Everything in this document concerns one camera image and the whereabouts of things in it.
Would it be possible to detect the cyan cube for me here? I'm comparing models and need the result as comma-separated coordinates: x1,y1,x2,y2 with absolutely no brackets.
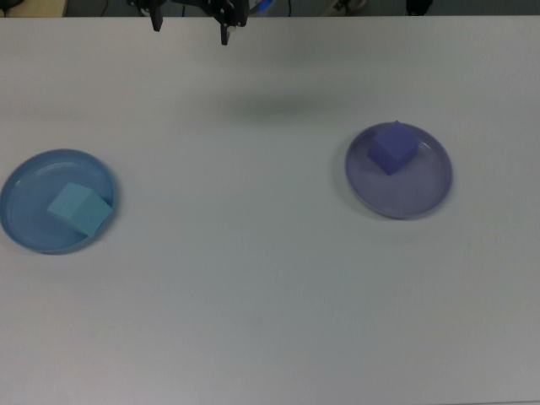
46,181,115,239

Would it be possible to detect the purple cube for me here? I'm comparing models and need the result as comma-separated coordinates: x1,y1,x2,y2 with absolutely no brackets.
366,119,420,178

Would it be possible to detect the blue plate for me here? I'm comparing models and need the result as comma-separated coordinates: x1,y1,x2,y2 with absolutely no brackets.
0,148,121,256

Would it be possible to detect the purple plate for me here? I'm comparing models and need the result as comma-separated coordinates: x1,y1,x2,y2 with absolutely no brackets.
344,121,455,221

